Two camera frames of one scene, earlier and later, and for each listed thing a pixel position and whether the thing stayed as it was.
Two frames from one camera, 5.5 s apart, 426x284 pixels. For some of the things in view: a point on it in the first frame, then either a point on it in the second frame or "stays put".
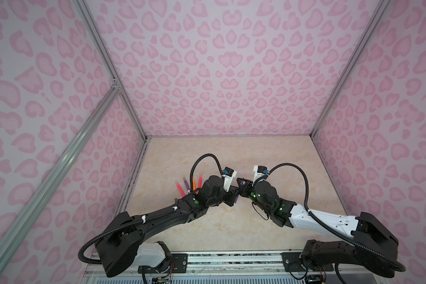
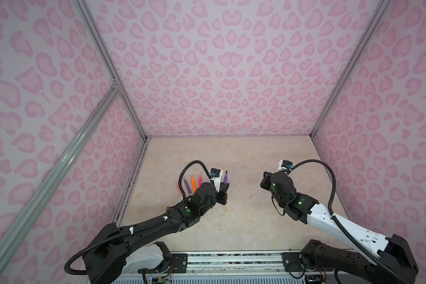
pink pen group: [180, 190] stays put
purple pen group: [187, 185] stays put
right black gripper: [246, 186] -> [265, 182]
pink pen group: [200, 181] stays put
